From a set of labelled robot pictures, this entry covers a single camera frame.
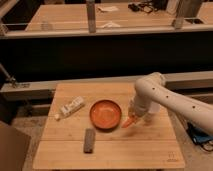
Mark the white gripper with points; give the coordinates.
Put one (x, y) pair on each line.
(136, 109)

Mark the orange pepper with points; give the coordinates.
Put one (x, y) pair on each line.
(128, 122)

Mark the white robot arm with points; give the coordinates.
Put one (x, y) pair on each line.
(150, 93)

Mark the orange ceramic bowl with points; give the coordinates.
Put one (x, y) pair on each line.
(105, 114)

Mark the white plastic cup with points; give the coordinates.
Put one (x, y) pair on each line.
(151, 109)

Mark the grey rectangular sponge block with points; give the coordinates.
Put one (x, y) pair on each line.
(89, 140)

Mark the white tube with label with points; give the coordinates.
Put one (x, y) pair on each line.
(70, 108)

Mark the blue object on floor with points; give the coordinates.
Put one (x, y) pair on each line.
(197, 135)

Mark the white paper on far table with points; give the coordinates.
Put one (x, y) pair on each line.
(110, 25)

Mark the metal clamp at left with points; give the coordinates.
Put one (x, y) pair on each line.
(11, 79)

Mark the brown box corner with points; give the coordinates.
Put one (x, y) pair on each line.
(14, 145)

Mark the grey vertical post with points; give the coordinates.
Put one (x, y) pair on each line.
(90, 6)

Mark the grey post at right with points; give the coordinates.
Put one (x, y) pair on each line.
(187, 11)

